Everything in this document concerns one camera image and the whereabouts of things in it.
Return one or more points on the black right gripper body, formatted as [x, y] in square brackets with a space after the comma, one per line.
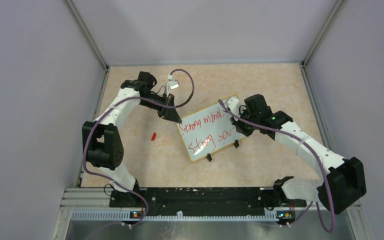
[246, 128]

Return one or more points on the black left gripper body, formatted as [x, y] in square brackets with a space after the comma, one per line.
[163, 99]

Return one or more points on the red marker cap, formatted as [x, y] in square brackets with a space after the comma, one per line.
[153, 136]

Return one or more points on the yellow framed whiteboard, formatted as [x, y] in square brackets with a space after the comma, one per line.
[207, 131]

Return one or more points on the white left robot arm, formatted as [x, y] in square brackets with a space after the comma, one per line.
[102, 143]

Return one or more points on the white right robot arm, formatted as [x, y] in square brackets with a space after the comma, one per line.
[342, 180]

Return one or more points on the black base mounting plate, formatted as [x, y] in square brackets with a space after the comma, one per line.
[203, 201]

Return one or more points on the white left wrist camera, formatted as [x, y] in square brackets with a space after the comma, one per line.
[171, 84]

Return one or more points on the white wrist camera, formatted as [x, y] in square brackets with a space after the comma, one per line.
[171, 84]
[233, 104]

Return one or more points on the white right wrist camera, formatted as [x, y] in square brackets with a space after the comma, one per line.
[233, 104]

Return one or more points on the white toothed cable duct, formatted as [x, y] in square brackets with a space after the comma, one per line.
[127, 216]

